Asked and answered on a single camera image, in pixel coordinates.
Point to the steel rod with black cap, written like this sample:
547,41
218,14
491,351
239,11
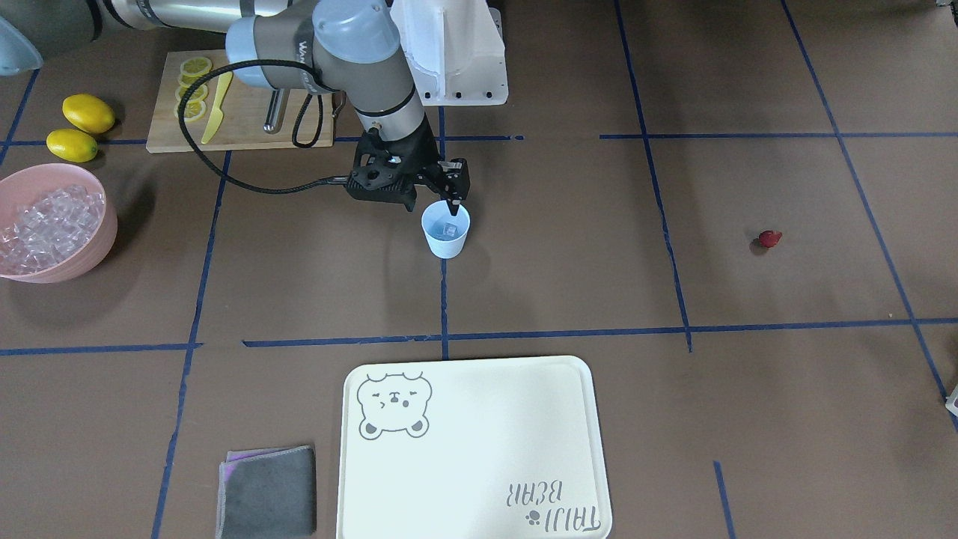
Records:
275,111

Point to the whole yellow lemon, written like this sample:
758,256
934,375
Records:
72,145
88,113

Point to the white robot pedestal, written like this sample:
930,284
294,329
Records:
455,50

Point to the pink bowl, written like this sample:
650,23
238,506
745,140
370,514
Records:
26,186

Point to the red strawberry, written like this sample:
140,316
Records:
767,239

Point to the grey folded cloth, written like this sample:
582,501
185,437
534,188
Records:
267,493

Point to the lemon slice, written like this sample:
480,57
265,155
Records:
197,95
190,111
186,80
195,66

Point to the pile of clear ice cubes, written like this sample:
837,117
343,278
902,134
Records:
46,233

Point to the cream bear tray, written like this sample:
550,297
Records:
472,448

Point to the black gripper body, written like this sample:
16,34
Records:
425,159

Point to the wooden cutting board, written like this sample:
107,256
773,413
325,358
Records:
245,111

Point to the yellow plastic knife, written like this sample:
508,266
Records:
216,114

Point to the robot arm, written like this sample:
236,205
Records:
322,47

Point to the light blue plastic cup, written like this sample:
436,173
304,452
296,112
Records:
433,217

